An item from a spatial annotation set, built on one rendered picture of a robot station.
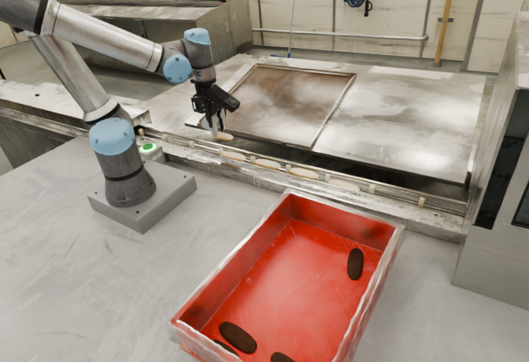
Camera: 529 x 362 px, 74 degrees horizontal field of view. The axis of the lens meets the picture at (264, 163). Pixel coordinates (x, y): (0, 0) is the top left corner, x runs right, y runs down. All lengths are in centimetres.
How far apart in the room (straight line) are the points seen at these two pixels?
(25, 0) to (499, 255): 112
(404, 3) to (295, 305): 418
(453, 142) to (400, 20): 357
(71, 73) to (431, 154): 109
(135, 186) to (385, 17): 409
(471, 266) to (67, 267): 100
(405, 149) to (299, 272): 56
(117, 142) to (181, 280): 41
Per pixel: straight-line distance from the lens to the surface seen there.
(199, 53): 115
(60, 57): 113
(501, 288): 94
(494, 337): 91
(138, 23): 452
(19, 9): 98
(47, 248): 123
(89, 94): 115
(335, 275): 92
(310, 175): 115
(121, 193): 113
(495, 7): 434
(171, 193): 114
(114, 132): 106
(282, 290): 89
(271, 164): 121
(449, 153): 124
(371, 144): 124
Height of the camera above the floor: 154
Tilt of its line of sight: 34 degrees down
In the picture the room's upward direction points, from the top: 6 degrees counter-clockwise
